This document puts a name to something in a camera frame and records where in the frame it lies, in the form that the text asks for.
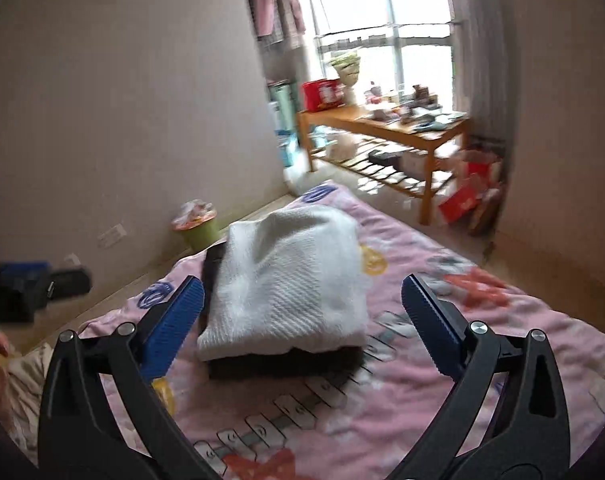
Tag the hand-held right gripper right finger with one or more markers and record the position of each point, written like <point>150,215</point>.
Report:
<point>432,325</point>

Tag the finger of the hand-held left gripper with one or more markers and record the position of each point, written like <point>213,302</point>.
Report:
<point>27,265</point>
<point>70,282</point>

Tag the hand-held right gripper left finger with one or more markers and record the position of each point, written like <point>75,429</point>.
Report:
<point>175,325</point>

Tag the white zip hoodie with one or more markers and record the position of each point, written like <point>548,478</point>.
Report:
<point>282,285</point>

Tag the green trash bin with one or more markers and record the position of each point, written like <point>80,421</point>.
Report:
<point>197,230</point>

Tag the pink printed blanket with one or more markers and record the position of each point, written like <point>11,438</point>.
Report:
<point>382,410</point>

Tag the cream bed sheet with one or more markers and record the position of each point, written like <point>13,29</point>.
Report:
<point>27,390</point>

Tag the folded shiny black jacket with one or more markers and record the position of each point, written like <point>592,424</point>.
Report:
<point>282,366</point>

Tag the white plastic bag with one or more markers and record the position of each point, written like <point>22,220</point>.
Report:
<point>345,147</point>

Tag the low wooden table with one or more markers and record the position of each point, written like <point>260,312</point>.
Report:
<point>362,122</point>

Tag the small table clutter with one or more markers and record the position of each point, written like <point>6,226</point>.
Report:
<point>417,107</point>

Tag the pale green storage cabinet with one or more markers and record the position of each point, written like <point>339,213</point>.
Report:
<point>282,125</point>

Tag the red bag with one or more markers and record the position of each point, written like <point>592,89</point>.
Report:
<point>323,95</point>

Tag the flower bouquet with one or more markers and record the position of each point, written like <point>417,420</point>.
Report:
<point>345,65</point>

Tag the grey striped curtain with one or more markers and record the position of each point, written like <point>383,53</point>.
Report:
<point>475,35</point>

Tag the white wall socket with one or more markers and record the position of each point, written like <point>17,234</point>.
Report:
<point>71,259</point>
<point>112,236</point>

